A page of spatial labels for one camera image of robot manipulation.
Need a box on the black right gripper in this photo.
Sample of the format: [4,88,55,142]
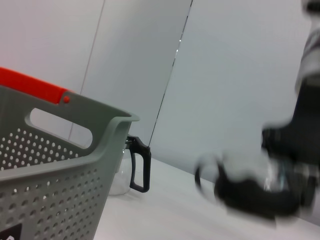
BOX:
[261,79,320,163]

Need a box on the glass teacup with black holder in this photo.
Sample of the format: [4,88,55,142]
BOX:
[194,149,313,222]

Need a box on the grey perforated storage bin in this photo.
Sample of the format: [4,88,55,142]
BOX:
[0,84,140,240]

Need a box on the glass teapot with black handle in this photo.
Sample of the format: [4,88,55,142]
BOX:
[109,135,152,196]

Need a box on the orange bin handle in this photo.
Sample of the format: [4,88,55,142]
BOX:
[0,66,74,105]

